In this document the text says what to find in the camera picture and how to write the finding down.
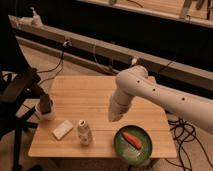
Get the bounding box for beige sponge block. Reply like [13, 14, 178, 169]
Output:
[52, 120, 73, 140]

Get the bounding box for long wooden rail beam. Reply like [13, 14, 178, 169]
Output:
[9, 15, 213, 91]

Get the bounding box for orange carrot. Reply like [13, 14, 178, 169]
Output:
[122, 132, 142, 150]

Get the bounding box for black floor cables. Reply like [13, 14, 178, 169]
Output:
[164, 114, 213, 171]

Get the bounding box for black chair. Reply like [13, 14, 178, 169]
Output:
[0, 67, 46, 171]

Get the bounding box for white cup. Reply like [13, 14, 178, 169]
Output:
[35, 103, 55, 121]

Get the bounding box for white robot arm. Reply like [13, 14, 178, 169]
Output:
[108, 65, 213, 134]

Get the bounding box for green round plate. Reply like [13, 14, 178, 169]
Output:
[113, 125, 152, 167]

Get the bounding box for dark object in cup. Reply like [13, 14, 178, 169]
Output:
[40, 94, 52, 114]

